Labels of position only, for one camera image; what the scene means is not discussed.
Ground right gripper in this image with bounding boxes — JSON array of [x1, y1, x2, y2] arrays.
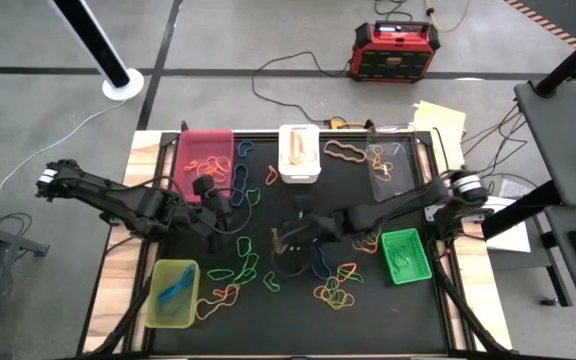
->
[[271, 212, 347, 256]]

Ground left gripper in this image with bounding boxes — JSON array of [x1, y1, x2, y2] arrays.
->
[[177, 192, 234, 251]]

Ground large blue rubber band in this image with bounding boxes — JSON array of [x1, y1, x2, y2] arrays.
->
[[157, 264, 198, 305]]

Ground long blue rubber band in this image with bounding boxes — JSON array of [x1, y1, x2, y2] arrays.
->
[[229, 163, 250, 209]]

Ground yellow orange rubber band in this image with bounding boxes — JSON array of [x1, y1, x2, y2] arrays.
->
[[351, 232, 382, 255]]

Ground long wavy tan rubber band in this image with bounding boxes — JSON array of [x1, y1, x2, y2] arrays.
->
[[322, 140, 368, 165]]

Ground white plastic basket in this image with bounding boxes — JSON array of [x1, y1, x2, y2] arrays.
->
[[277, 123, 322, 185]]

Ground yellow translucent plastic basket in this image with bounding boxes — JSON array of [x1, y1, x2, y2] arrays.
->
[[143, 258, 202, 330]]

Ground pink plastic basket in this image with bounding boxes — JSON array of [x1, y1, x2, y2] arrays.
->
[[172, 129, 235, 205]]

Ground black table mat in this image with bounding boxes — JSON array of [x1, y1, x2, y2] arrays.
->
[[150, 137, 449, 356]]

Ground clear plastic container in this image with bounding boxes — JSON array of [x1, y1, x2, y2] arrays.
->
[[365, 124, 419, 205]]

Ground green plastic basket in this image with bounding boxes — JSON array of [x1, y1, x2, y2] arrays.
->
[[380, 227, 434, 286]]

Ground yellow paper sheets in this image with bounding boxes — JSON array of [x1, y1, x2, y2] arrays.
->
[[410, 99, 468, 146]]

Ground red portable power station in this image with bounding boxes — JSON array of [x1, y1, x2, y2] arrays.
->
[[348, 19, 442, 84]]

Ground black and white pole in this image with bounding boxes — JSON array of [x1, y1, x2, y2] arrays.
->
[[47, 0, 145, 102]]

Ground white paper sheet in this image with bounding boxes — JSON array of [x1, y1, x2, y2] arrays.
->
[[485, 194, 532, 254]]

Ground grey desk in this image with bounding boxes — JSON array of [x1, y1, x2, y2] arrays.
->
[[512, 74, 576, 326]]

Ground black stand pole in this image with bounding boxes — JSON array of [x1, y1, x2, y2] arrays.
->
[[535, 22, 576, 99]]

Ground striped edge floor mat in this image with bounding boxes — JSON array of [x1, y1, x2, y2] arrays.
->
[[502, 0, 576, 49]]

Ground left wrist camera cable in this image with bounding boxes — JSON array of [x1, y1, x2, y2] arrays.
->
[[165, 173, 254, 236]]

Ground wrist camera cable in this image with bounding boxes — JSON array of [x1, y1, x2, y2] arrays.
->
[[270, 248, 315, 279], [165, 173, 254, 236]]

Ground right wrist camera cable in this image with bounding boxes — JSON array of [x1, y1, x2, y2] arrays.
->
[[270, 248, 315, 279]]

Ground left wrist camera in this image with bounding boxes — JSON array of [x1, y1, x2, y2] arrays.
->
[[191, 174, 216, 197]]

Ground black aluminium table frame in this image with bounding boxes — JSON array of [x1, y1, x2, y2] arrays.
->
[[75, 127, 512, 360]]

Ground yellow cable plug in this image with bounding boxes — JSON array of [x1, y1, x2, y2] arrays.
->
[[328, 117, 369, 130]]

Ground black power cable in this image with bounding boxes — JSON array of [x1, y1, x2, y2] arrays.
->
[[251, 50, 354, 126]]

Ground white floor cable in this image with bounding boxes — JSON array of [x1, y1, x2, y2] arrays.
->
[[0, 99, 129, 216]]

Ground black cable bundle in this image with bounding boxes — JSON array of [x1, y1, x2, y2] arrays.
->
[[462, 102, 529, 189]]

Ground thin black floor cable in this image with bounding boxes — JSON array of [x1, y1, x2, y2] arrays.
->
[[373, 0, 415, 22]]

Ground yellow extension cable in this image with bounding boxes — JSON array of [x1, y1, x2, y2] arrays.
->
[[423, 0, 469, 34]]

